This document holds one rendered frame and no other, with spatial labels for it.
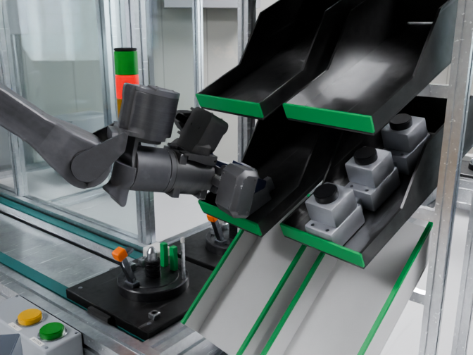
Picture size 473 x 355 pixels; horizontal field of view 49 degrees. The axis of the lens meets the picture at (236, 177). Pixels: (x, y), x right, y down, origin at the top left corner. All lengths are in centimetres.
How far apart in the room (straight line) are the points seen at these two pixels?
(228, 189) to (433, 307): 32
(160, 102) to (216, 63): 434
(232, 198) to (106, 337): 40
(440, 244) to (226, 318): 34
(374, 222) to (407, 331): 51
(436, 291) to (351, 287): 12
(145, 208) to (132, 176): 61
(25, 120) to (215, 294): 42
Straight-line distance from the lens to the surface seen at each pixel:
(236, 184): 63
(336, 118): 61
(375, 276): 78
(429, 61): 66
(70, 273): 127
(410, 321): 121
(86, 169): 62
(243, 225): 72
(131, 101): 64
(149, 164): 64
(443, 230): 72
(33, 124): 62
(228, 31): 496
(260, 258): 86
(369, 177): 69
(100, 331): 97
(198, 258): 116
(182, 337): 92
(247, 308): 83
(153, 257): 103
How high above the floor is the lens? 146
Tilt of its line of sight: 16 degrees down
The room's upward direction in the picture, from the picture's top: straight up
